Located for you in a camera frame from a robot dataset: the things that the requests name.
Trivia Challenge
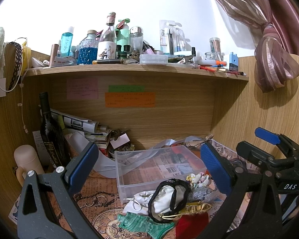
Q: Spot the white black-trimmed fabric pouch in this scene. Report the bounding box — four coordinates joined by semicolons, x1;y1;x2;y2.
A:
123;179;191;223

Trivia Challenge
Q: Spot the mint green pump bottle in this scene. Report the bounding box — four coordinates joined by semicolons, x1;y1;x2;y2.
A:
115;18;130;51

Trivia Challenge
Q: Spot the clear rectangular plastic case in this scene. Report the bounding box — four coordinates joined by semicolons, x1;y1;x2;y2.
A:
140;54;168;65

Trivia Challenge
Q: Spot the wooden shelf board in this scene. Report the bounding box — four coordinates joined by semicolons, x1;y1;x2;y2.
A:
26;64;249;81

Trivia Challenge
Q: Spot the red velvet pouch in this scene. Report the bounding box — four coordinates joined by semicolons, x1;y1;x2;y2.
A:
175;213;209;239

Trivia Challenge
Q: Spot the rolled newspaper stack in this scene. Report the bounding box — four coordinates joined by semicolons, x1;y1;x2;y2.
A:
51;109;112;149

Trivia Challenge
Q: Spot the beige mug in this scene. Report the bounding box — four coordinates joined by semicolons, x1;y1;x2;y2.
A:
14;145;45;186

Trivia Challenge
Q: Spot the clear plastic storage box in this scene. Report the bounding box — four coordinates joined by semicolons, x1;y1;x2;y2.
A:
115;145;207;204

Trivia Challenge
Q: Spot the grey glitter pouch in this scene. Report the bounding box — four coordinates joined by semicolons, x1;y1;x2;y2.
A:
187;187;219;203

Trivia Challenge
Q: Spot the orange sticky note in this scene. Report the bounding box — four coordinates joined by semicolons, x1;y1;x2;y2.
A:
105;92;155;108

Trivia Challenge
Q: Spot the pink sticky note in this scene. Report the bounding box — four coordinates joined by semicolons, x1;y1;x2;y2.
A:
66;77;98;100

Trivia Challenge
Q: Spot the green sticky note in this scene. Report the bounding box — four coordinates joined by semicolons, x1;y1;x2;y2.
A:
108;85;145;93

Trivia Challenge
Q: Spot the white illustrated bottle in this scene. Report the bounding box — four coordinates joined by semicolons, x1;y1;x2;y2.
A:
96;12;117;60

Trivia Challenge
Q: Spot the white paper card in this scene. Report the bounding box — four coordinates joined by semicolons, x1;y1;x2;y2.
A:
110;133;130;149

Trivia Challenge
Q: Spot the blue liquid glass bottle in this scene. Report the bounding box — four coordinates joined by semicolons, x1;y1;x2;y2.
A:
78;30;98;65

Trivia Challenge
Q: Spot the teal mouthwash bottle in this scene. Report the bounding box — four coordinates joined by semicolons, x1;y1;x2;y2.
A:
60;26;74;57

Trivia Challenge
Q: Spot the pink striped curtain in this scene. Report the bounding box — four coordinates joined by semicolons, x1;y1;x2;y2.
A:
216;0;299;93

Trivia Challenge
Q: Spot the dark wine bottle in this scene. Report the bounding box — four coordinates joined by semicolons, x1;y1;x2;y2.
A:
39;92;71;168

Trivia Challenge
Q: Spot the green knitted pouch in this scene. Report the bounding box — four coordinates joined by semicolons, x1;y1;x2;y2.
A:
117;212;175;239

